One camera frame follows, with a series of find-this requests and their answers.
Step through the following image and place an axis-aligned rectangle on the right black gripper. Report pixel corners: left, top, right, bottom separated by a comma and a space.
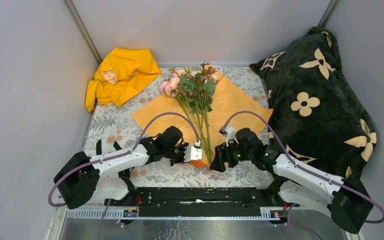
209, 137, 254, 173

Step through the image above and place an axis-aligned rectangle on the orange wrapping paper sheet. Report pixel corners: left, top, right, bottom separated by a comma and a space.
131, 67, 274, 168

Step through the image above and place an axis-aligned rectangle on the black strap bundle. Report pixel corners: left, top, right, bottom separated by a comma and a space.
95, 139, 137, 193

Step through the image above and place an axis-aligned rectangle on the pink fake flower stem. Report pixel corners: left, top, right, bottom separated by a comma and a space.
159, 67, 213, 165

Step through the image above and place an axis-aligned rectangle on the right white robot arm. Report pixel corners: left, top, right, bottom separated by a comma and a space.
210, 126, 374, 234

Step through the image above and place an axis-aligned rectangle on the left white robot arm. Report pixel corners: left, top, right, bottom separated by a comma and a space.
53, 126, 191, 210

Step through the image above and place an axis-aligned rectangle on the yellow cloth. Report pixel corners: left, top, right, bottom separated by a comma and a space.
84, 48, 162, 112

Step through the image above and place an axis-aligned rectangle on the black floral plush blanket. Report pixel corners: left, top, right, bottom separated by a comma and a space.
250, 27, 377, 178

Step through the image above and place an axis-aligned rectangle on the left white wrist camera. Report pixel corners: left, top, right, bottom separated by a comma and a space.
184, 141, 203, 163

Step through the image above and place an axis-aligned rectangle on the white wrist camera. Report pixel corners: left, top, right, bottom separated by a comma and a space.
184, 141, 203, 163
219, 125, 237, 147

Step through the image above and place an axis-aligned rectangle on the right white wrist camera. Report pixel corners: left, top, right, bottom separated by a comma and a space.
219, 125, 237, 147

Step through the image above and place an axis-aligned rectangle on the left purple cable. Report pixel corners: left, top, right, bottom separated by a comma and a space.
47, 111, 202, 240

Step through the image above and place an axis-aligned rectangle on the purple cable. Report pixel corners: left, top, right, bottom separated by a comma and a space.
47, 111, 202, 240
219, 110, 384, 240

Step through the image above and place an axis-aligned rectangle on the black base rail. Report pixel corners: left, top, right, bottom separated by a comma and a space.
104, 187, 291, 220

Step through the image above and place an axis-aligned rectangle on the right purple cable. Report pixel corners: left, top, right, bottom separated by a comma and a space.
219, 110, 384, 240

